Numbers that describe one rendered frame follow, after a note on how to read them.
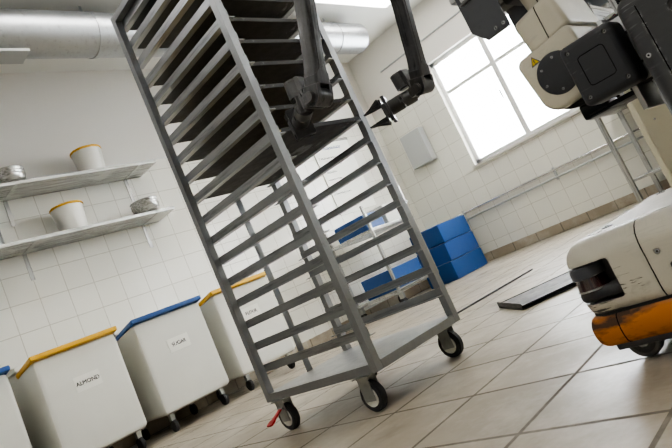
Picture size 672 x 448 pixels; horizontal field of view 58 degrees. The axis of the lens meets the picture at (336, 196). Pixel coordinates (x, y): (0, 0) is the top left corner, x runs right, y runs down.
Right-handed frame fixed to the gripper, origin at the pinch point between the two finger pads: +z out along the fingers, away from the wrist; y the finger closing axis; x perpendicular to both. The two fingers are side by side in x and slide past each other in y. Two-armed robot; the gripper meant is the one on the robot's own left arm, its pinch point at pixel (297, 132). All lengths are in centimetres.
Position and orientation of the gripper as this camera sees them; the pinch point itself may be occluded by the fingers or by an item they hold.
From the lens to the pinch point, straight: 200.5
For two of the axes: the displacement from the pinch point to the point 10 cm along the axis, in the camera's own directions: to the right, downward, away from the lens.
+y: -4.5, -8.7, 2.0
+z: -1.7, 3.0, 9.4
